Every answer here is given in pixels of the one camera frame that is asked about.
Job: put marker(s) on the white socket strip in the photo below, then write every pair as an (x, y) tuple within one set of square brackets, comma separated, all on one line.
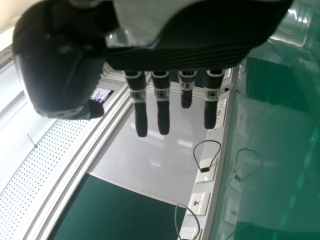
[(206, 177)]

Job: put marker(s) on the white aluminium bench rail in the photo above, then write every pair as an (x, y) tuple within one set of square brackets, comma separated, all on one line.
[(95, 155)]

